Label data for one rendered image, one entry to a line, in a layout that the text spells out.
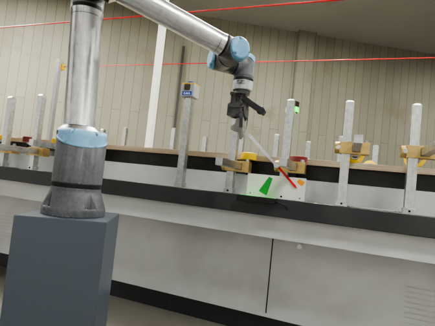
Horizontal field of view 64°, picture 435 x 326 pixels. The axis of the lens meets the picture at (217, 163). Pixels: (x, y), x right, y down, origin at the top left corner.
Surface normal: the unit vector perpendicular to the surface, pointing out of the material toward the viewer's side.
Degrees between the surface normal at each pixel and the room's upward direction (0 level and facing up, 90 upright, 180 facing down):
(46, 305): 90
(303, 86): 90
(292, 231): 90
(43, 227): 90
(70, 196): 70
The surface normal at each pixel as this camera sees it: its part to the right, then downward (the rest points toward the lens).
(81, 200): 0.55, -0.33
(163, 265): -0.35, -0.08
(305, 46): 0.13, -0.04
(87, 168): 0.62, 0.03
